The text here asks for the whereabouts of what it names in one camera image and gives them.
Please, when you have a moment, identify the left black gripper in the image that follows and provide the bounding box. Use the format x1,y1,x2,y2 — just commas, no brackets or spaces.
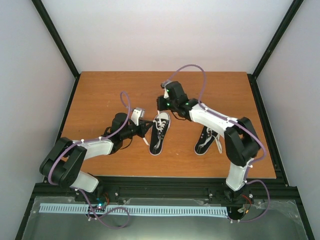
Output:
121,120,154,141

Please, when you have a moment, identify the white lace of sneaker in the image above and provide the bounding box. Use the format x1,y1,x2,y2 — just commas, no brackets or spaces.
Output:
142,119,168,151
206,128,223,154

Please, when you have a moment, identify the black canvas sneaker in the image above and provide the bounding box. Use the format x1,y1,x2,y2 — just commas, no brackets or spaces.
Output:
149,111,171,156
194,126,216,156

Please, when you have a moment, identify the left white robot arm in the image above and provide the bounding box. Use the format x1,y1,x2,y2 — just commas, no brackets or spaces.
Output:
39,112,153,202

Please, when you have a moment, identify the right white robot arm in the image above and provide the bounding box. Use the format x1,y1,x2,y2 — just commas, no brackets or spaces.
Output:
157,80,267,192

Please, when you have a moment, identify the green lit circuit board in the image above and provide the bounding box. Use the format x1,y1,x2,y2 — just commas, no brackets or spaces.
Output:
95,192,110,210

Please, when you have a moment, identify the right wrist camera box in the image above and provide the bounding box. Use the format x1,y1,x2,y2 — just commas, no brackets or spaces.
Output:
160,79,172,99

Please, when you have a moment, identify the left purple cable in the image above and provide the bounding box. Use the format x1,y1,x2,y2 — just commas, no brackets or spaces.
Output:
47,91,133,186

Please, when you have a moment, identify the purple cable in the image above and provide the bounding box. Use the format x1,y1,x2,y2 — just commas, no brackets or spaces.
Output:
47,91,133,186
166,64,271,224

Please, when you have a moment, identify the right black frame post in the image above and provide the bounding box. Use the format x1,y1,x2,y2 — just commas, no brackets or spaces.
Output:
251,0,305,78

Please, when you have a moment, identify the black frame post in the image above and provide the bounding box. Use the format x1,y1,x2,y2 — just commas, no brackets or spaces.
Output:
31,0,81,79
251,0,305,78

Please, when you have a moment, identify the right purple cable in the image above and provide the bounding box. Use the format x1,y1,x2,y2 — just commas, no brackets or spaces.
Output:
166,64,271,224

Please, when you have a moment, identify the light blue slotted cable duct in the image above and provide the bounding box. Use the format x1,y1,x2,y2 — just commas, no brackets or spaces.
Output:
38,203,228,218

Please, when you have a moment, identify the black aluminium frame rail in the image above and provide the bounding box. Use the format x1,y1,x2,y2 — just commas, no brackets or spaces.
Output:
32,174,301,208

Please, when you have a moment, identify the left black frame post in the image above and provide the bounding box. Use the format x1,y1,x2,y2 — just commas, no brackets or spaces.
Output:
31,0,81,79

